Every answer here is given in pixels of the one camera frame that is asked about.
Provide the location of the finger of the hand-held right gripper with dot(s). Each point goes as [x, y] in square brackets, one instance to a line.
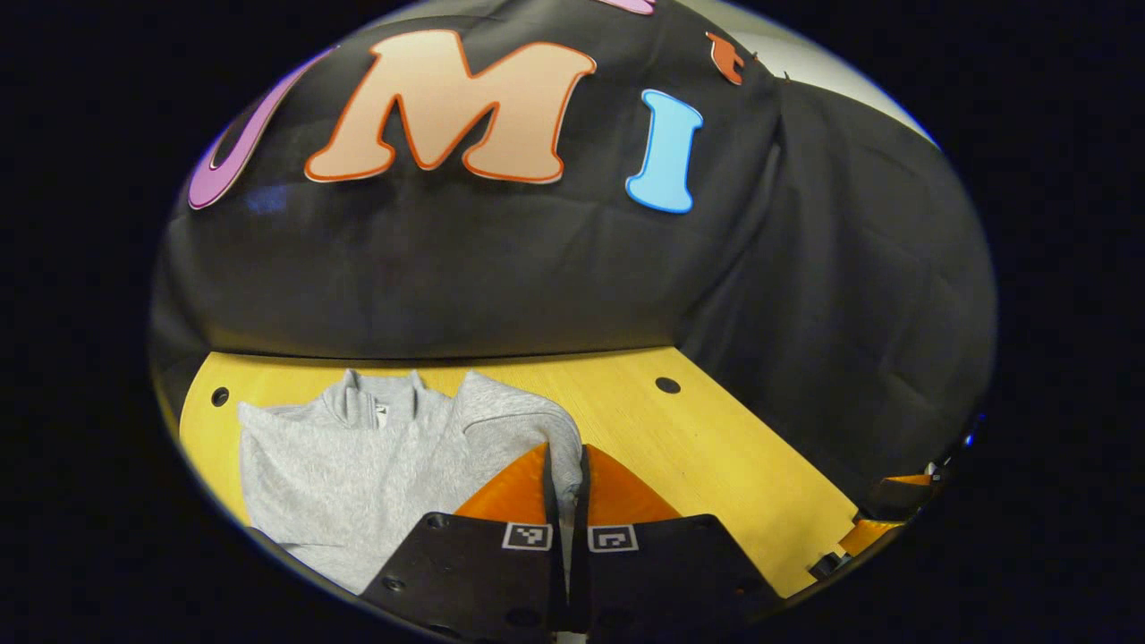
[872, 535]
[894, 496]

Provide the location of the grey zip-neck sweatshirt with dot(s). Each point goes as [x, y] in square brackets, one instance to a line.
[358, 465]

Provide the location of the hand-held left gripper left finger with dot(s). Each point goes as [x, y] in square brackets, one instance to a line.
[474, 572]

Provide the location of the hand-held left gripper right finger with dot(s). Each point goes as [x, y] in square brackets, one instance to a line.
[662, 572]

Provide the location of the black backdrop cloth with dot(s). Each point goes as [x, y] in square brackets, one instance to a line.
[537, 268]

